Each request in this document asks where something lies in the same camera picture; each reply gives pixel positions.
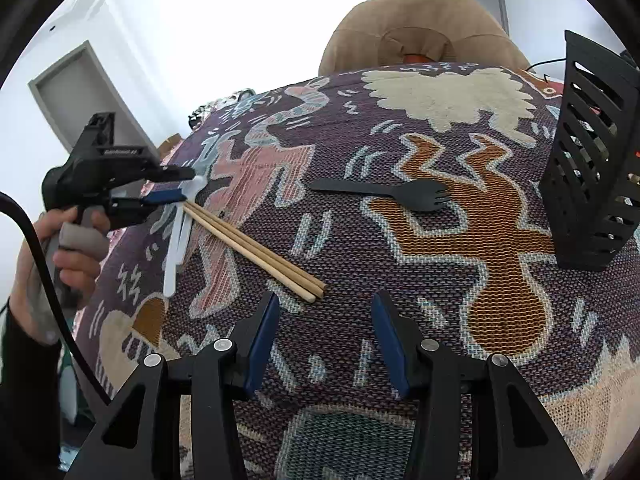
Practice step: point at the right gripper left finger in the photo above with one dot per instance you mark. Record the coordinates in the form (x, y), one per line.
(228, 370)

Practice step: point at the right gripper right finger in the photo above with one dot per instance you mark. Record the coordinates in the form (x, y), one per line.
(422, 369)

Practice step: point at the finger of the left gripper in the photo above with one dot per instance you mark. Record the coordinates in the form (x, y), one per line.
(155, 199)
(171, 173)

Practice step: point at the white plastic fork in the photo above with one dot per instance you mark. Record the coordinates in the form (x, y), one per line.
(180, 230)

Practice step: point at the white plastic spoon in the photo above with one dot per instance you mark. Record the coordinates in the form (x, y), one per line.
(170, 276)

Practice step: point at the wooden chopstick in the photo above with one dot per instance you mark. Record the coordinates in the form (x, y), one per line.
(247, 257)
(255, 252)

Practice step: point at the person's left hand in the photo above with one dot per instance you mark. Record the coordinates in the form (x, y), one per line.
(78, 263)

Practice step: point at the grey door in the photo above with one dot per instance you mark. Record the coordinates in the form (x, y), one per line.
(73, 89)

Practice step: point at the black plastic fork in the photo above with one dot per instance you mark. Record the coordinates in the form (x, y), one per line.
(420, 195)

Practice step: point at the colourful woven figure blanket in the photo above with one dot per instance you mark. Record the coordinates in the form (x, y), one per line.
(478, 275)

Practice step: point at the black slotted utensil holder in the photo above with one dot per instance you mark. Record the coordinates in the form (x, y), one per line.
(590, 186)

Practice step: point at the tan upholstered chair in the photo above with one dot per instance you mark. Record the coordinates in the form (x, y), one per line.
(390, 32)

